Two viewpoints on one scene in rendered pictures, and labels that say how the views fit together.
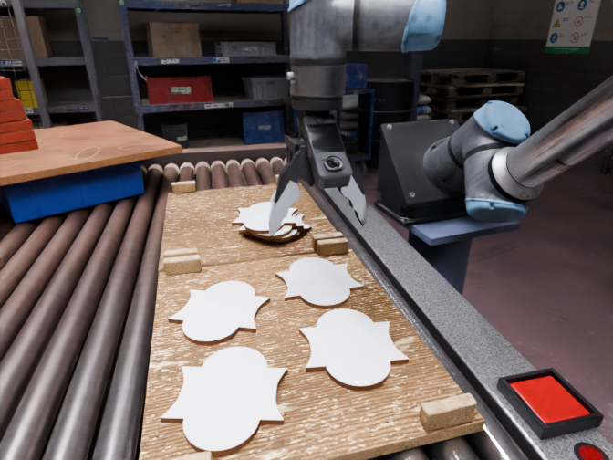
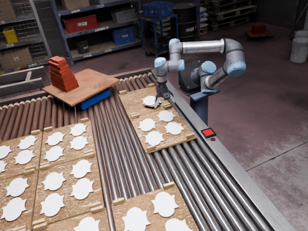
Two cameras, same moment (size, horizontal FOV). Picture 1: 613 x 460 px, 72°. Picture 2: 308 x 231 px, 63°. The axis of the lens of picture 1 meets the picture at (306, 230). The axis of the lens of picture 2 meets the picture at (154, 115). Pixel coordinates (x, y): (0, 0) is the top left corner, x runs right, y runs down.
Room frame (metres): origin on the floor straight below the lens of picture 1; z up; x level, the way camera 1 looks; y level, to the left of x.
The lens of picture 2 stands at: (-0.93, 0.07, 1.99)
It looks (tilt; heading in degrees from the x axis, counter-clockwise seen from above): 34 degrees down; 0
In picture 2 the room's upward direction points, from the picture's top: 7 degrees counter-clockwise
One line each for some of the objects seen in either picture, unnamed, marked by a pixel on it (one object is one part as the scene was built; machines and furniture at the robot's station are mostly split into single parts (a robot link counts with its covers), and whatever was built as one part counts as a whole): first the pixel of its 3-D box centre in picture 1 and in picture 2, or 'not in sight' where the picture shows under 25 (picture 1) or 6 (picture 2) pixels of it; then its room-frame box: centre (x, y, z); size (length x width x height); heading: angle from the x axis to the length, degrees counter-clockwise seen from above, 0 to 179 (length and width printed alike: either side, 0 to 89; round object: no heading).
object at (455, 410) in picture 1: (448, 412); (189, 135); (0.32, -0.15, 0.95); 0.06 x 0.02 x 0.03; 105
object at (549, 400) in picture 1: (546, 402); (208, 133); (0.36, -0.28, 0.92); 0.06 x 0.06 x 0.01; 13
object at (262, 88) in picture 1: (266, 87); (123, 14); (5.16, 0.47, 0.76); 0.50 x 0.36 x 0.24; 117
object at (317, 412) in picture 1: (283, 333); (160, 128); (0.48, 0.03, 0.93); 0.41 x 0.35 x 0.02; 15
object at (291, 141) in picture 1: (315, 139); (162, 87); (0.62, -0.01, 1.17); 0.09 x 0.08 x 0.12; 15
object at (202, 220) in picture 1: (245, 219); (143, 101); (0.88, 0.14, 0.93); 0.41 x 0.35 x 0.02; 14
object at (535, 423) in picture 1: (546, 401); (208, 133); (0.36, -0.28, 0.92); 0.08 x 0.08 x 0.02; 13
